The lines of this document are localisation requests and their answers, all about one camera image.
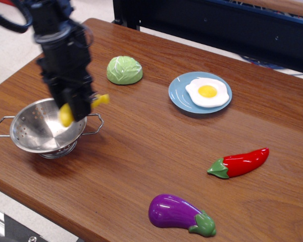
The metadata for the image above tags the yellow toy banana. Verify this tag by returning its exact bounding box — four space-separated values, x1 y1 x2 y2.
59 94 110 127

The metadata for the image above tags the steel colander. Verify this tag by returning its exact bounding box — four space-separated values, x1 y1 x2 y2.
0 98 104 159

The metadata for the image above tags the red box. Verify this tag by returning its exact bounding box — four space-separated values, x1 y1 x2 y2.
0 0 14 6

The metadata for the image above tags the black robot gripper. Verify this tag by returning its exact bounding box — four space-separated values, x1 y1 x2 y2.
36 27 93 122

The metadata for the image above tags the aluminium rail with bracket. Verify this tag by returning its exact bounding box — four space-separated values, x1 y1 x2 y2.
0 205 83 241

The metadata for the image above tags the purple toy eggplant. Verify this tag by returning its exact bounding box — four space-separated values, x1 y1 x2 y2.
148 194 216 237

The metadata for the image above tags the green toy cabbage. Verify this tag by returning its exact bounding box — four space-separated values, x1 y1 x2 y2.
107 56 143 85

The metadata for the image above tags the dark blue metal frame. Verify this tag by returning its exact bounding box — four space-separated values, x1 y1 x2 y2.
113 1 303 73

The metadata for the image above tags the red toy chili pepper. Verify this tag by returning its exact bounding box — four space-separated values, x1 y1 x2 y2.
207 148 270 179

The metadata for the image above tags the toy fried egg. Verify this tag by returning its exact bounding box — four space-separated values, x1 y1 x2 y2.
185 78 230 108

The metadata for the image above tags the black braided cable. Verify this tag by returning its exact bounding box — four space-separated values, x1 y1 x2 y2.
0 7 32 34

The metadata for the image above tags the light blue plate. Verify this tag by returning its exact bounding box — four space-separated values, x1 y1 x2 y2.
169 72 232 114

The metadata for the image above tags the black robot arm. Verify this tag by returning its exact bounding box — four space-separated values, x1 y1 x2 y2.
13 1 93 122

